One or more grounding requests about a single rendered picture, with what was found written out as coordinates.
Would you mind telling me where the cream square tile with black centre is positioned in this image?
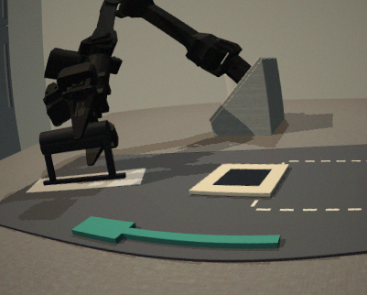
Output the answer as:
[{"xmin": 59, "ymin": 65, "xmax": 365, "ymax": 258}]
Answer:
[{"xmin": 189, "ymin": 164, "xmax": 289, "ymax": 197}]

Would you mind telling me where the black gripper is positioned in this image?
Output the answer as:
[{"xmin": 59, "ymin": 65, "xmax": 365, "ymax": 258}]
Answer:
[{"xmin": 56, "ymin": 61, "xmax": 119, "ymax": 166}]

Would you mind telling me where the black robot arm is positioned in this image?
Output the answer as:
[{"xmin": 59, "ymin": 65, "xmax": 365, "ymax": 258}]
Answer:
[{"xmin": 43, "ymin": 0, "xmax": 252, "ymax": 126}]

